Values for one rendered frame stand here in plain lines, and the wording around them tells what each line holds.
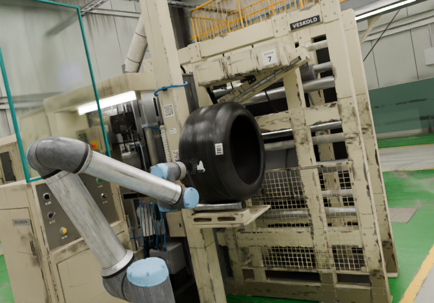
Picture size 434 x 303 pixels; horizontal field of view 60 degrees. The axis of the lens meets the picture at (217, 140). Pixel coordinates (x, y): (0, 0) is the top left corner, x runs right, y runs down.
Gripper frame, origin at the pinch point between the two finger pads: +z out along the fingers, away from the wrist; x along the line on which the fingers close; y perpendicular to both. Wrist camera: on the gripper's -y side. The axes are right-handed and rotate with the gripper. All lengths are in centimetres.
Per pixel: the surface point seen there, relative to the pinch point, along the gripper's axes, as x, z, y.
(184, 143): 10.7, 1.1, 16.4
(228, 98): 10, 57, 45
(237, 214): -8.9, 15.8, -26.4
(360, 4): -10, 551, 248
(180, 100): 25, 22, 45
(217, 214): 4.7, 15.8, -26.3
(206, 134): -3.9, 1.9, 19.0
